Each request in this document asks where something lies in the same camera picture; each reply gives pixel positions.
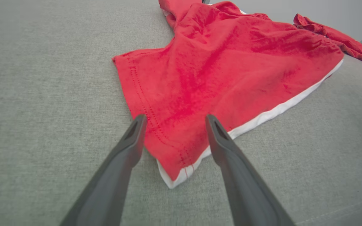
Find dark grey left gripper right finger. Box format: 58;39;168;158
205;114;296;226

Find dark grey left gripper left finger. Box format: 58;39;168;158
58;114;148;226

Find red white striped shorts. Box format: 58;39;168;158
112;0;345;190

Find red white numbered jersey shirt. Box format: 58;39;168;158
293;13;362;64

